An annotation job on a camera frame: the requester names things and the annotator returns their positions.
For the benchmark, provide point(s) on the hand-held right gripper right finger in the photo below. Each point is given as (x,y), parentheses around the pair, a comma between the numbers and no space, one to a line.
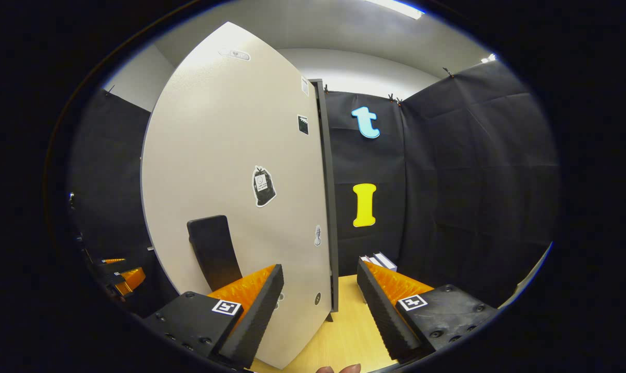
(383,311)

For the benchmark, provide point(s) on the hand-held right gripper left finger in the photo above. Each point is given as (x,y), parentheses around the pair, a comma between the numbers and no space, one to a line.
(256,311)

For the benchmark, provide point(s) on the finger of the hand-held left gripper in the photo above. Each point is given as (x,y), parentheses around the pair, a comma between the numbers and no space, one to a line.
(129,280)
(111,261)

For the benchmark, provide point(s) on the beige cabinet door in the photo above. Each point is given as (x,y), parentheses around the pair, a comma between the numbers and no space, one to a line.
(225,129)

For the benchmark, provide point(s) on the purple cover book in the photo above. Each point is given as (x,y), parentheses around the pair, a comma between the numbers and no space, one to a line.
(386,261)

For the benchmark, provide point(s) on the white spine book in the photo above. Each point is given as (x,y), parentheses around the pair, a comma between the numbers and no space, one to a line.
(373,259)

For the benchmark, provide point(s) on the white panel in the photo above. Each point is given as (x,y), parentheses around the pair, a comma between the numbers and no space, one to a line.
(528,280)

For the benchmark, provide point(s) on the black backdrop cloth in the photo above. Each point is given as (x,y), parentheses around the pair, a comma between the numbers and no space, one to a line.
(473,171)

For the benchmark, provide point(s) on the small ceiling light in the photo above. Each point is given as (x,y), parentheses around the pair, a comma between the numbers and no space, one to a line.
(489,58)

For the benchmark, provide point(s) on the long ceiling light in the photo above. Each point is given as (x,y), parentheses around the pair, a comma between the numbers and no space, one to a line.
(396,8)

